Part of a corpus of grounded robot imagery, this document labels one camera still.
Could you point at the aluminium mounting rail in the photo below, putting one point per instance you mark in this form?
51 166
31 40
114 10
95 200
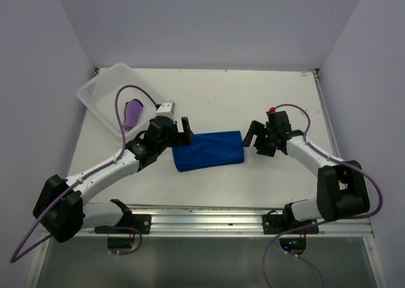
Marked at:
189 221

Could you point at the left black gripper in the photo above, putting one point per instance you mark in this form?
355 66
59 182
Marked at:
181 138

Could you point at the blue towel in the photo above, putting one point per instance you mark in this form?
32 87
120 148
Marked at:
210 150

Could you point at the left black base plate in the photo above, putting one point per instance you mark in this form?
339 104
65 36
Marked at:
140 222

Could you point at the right side aluminium rail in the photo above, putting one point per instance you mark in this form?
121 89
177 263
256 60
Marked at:
326 115

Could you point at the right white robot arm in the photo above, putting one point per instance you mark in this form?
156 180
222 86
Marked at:
340 188

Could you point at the purple towel black trim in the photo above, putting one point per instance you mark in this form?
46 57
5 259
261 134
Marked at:
132 113

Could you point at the white plastic basket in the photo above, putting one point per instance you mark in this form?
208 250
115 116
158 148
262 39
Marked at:
98 95

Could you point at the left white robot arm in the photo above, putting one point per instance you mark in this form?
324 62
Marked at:
64 206

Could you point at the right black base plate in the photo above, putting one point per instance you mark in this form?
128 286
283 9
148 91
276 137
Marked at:
275 223

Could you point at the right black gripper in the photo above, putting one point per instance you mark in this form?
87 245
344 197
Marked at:
257 128

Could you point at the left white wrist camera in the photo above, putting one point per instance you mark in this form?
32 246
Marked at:
167 109

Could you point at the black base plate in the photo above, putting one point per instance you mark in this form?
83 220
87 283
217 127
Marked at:
140 222
275 223

